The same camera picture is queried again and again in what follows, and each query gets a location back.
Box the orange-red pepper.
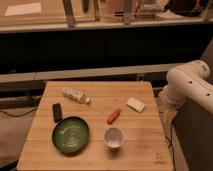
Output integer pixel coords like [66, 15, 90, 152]
[107, 109, 121, 124]

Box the white ceramic cup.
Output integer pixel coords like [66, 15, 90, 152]
[103, 127, 124, 150]

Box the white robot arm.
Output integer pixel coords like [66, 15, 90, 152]
[160, 60, 213, 114]

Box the white sponge block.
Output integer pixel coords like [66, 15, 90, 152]
[126, 97, 145, 113]

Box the black phone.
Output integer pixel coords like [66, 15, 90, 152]
[52, 103, 62, 122]

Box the green bowl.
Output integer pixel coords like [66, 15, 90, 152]
[52, 116, 90, 154]

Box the black cable by table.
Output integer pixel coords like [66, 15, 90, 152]
[164, 119, 177, 164]

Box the black floor cable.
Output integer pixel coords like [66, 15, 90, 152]
[0, 105, 38, 118]

